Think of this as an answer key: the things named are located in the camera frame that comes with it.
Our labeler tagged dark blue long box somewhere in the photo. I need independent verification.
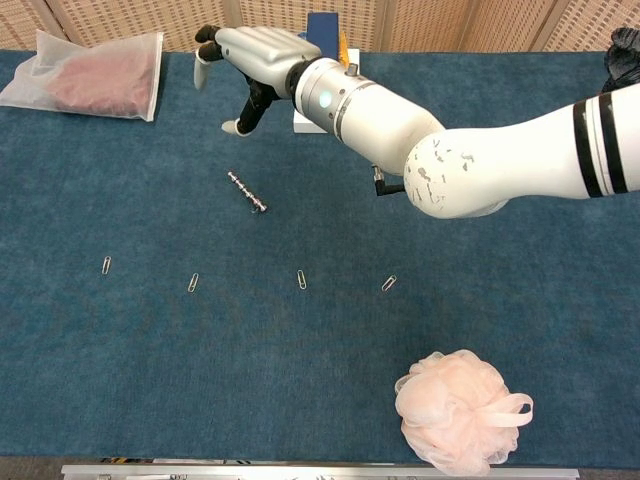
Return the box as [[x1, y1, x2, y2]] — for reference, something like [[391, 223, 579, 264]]
[[305, 11, 342, 56]]

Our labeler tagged pink mesh bath pouf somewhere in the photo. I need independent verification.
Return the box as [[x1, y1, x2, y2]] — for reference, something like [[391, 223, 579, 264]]
[[393, 348, 535, 477]]

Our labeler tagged silver bead chain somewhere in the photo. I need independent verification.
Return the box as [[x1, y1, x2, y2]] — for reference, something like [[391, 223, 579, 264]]
[[227, 170, 271, 215]]

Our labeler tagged frosted bag with red cloth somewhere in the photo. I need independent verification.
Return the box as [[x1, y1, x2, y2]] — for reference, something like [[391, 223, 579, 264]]
[[0, 28, 165, 123]]

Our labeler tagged white box with green label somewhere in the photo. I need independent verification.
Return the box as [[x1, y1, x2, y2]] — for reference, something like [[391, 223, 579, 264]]
[[292, 47, 362, 136]]

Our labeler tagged aluminium profile rail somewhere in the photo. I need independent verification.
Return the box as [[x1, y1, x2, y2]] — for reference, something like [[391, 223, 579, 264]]
[[60, 463, 581, 480]]

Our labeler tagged wicker folding screen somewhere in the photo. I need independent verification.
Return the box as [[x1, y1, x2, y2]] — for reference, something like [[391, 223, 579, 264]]
[[0, 0, 640, 54]]

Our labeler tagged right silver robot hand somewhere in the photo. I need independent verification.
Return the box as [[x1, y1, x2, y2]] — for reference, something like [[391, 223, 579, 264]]
[[193, 24, 322, 136]]

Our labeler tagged blue felt table cloth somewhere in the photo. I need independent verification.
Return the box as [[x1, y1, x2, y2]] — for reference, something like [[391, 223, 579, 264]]
[[0, 48, 640, 464]]

